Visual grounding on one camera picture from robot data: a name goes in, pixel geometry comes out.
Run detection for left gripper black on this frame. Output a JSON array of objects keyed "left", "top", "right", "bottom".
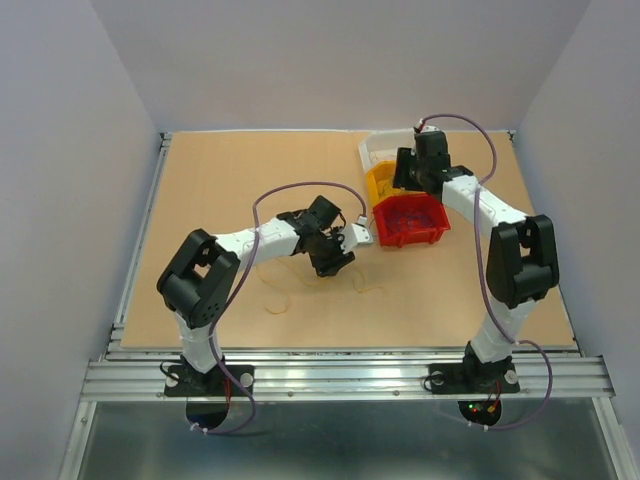
[{"left": 309, "top": 226, "right": 354, "bottom": 278}]

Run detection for yellow plastic bin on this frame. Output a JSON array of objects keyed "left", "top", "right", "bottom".
[{"left": 365, "top": 161, "right": 405, "bottom": 207}]

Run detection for white plastic bin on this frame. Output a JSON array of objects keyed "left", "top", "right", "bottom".
[{"left": 358, "top": 129, "right": 414, "bottom": 173}]

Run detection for thin coloured wires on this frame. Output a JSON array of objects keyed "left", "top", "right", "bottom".
[{"left": 255, "top": 144, "right": 436, "bottom": 316}]

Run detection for red plastic bin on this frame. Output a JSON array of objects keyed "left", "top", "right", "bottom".
[{"left": 373, "top": 194, "right": 451, "bottom": 248}]

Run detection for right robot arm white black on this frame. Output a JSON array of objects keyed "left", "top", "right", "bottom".
[{"left": 393, "top": 127, "right": 559, "bottom": 395}]

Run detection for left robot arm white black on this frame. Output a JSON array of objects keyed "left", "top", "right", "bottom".
[{"left": 156, "top": 196, "right": 373, "bottom": 397}]

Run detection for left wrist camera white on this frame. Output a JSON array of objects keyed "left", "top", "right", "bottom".
[{"left": 341, "top": 215, "right": 373, "bottom": 253}]

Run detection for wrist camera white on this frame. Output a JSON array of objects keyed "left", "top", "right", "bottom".
[
  {"left": 341, "top": 215, "right": 373, "bottom": 253},
  {"left": 413, "top": 119, "right": 441, "bottom": 135}
]

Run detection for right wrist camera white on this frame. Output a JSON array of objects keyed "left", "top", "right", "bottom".
[{"left": 413, "top": 119, "right": 441, "bottom": 135}]

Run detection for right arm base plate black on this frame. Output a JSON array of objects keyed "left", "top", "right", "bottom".
[{"left": 427, "top": 363, "right": 521, "bottom": 396}]

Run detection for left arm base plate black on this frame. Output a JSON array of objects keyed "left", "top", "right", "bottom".
[{"left": 164, "top": 362, "right": 256, "bottom": 400}]

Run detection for aluminium frame rail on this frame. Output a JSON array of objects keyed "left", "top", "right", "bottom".
[{"left": 81, "top": 348, "right": 615, "bottom": 402}]

